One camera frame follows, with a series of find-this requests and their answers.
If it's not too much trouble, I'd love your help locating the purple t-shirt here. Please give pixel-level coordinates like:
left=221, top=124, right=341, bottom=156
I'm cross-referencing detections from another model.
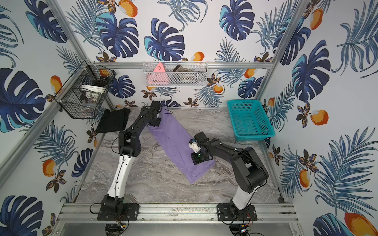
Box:
left=148, top=112, right=216, bottom=184

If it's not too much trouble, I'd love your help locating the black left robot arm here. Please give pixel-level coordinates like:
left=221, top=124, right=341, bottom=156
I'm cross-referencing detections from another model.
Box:
left=100, top=101, right=161, bottom=215

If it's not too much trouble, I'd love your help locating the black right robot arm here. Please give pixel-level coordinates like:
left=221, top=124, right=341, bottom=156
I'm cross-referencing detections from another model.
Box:
left=189, top=132, right=269, bottom=212

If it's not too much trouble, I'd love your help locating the folded black t-shirt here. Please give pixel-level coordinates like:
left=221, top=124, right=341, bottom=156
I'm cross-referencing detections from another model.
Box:
left=96, top=108, right=131, bottom=133

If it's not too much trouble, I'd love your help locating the pink triangular item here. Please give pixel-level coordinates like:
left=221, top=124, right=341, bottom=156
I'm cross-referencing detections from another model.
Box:
left=146, top=63, right=169, bottom=86

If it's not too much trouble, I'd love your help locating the teal plastic basket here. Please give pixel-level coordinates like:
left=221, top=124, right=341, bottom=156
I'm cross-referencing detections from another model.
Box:
left=227, top=99, right=275, bottom=142

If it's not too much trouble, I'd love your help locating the white bowl in basket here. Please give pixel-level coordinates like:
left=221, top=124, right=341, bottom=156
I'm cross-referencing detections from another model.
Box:
left=80, top=85, right=105, bottom=96

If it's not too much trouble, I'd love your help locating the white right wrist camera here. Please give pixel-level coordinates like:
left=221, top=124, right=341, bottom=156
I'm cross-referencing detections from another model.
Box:
left=189, top=139, right=201, bottom=153

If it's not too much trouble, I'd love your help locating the white wire wall basket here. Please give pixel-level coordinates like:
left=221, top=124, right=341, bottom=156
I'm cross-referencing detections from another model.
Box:
left=142, top=62, right=208, bottom=87

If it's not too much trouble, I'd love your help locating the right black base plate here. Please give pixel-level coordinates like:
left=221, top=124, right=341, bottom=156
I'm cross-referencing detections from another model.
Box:
left=216, top=203, right=258, bottom=221

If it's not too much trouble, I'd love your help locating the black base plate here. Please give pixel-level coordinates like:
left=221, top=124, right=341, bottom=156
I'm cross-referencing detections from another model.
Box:
left=216, top=203, right=258, bottom=221
left=97, top=203, right=140, bottom=221

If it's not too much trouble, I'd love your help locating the black wire basket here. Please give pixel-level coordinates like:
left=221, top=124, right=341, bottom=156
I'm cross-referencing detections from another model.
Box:
left=54, top=61, right=116, bottom=120

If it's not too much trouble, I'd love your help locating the aluminium frame bar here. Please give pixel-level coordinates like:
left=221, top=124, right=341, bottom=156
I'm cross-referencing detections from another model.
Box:
left=89, top=61, right=274, bottom=69

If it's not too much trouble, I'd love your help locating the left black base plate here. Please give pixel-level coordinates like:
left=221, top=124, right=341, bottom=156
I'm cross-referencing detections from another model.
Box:
left=97, top=203, right=140, bottom=221

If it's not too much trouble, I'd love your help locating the aluminium front rail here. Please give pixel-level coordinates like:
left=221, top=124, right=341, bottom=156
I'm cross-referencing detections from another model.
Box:
left=57, top=204, right=299, bottom=224

